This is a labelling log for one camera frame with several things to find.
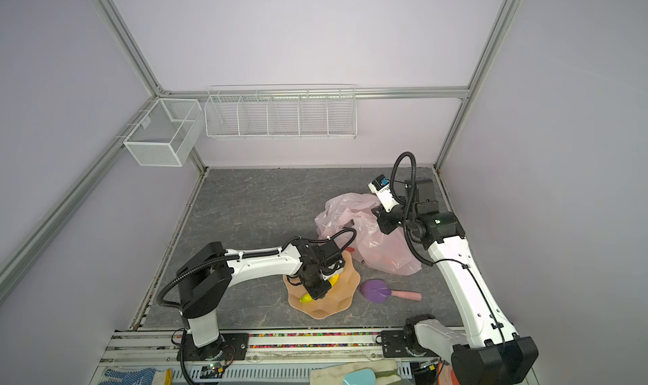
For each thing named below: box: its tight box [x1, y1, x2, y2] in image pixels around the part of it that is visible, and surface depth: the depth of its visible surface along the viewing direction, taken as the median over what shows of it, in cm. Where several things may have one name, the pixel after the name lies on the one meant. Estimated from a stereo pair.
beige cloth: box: [309, 359, 403, 385], surface depth 71 cm
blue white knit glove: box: [98, 367, 157, 385], surface depth 70 cm
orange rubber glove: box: [437, 364, 460, 385], surface depth 69 cm
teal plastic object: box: [342, 368, 378, 385], surface depth 69 cm
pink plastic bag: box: [314, 192, 423, 277], surface depth 81 cm
